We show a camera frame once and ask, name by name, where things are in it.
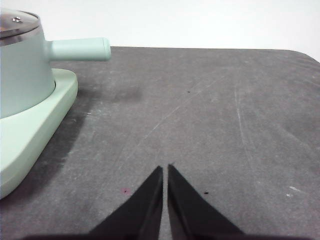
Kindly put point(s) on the green breakfast machine base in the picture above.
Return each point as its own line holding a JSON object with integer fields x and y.
{"x": 25, "y": 150}

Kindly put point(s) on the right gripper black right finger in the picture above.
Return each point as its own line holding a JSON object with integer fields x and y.
{"x": 190, "y": 215}

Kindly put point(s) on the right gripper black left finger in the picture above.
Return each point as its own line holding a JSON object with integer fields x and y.
{"x": 142, "y": 215}

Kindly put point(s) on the glass pot lid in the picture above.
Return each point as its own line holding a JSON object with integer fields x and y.
{"x": 17, "y": 22}

